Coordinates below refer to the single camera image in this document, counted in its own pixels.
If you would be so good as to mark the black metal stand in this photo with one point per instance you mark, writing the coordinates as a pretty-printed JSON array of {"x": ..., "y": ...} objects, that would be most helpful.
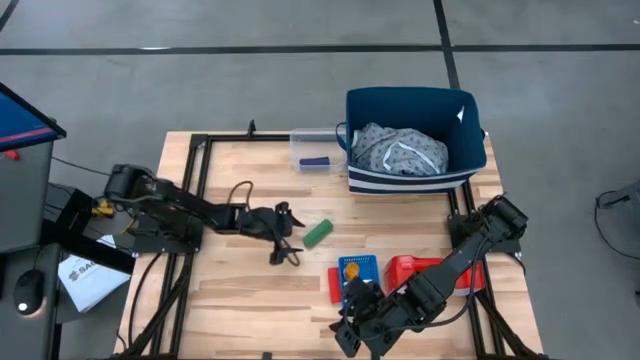
[{"x": 70, "y": 210}]

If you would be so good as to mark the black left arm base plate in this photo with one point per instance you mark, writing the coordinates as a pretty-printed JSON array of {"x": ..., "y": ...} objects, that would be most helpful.
[{"x": 150, "y": 245}]

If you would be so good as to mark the red block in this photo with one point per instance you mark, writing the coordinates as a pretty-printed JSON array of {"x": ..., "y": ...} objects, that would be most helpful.
[{"x": 334, "y": 285}]

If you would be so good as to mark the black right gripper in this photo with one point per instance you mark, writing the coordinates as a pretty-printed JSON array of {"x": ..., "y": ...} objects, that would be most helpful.
[{"x": 382, "y": 320}]

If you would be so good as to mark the white fabric tag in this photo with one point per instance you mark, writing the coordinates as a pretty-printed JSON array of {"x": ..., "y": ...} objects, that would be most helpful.
[{"x": 460, "y": 114}]

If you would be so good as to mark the red first aid case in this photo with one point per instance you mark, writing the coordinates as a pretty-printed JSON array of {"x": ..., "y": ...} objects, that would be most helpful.
[{"x": 400, "y": 267}]

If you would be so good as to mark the black camera bracket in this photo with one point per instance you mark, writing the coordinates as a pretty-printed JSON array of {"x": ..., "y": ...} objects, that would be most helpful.
[{"x": 251, "y": 127}]

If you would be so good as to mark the white printed paper sheet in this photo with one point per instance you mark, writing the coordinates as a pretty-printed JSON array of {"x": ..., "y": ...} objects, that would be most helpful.
[{"x": 90, "y": 280}]

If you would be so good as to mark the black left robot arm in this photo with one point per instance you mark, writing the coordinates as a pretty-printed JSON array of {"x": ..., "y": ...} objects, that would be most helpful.
[{"x": 175, "y": 200}]

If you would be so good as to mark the clear plastic container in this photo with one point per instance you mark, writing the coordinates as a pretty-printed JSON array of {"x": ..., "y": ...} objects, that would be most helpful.
[{"x": 315, "y": 145}]

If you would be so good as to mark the red button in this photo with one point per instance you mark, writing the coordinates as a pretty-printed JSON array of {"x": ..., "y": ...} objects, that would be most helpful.
[{"x": 11, "y": 155}]

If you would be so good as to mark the grey cabinet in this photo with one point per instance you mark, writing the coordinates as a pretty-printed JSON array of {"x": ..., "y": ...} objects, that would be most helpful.
[{"x": 22, "y": 200}]

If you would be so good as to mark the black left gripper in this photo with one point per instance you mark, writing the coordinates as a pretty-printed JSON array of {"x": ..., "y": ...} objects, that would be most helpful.
[{"x": 257, "y": 221}]

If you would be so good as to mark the black computer mouse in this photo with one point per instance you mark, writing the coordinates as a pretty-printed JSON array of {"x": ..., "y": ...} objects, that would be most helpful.
[{"x": 29, "y": 292}]

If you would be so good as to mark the green bandage roll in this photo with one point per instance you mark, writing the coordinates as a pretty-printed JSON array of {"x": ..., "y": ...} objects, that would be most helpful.
[{"x": 318, "y": 233}]

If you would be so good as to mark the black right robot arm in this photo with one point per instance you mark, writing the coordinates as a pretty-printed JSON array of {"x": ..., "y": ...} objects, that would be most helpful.
[{"x": 460, "y": 260}]

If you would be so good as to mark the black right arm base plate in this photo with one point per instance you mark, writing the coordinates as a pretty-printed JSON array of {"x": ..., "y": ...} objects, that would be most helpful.
[{"x": 510, "y": 246}]

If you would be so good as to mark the grey floor object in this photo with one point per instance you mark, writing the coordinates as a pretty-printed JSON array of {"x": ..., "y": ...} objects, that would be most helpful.
[{"x": 622, "y": 196}]

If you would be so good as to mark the grey patterned cloth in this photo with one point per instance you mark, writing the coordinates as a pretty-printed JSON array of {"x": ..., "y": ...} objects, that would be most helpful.
[{"x": 380, "y": 150}]

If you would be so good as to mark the black table edge clamp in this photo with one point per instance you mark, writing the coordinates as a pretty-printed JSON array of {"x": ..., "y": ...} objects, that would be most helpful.
[{"x": 266, "y": 356}]

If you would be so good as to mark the navy white striped fabric bin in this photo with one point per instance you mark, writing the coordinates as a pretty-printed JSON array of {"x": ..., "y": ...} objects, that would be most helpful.
[{"x": 415, "y": 107}]

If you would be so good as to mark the blue block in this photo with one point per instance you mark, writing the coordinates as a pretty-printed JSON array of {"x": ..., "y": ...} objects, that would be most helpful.
[{"x": 314, "y": 161}]

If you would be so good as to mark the blue plastic basket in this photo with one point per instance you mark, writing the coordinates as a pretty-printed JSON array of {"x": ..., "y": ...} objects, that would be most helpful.
[{"x": 369, "y": 267}]

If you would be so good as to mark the blue screen monitor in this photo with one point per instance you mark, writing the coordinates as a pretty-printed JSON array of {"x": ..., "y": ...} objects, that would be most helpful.
[{"x": 20, "y": 120}]

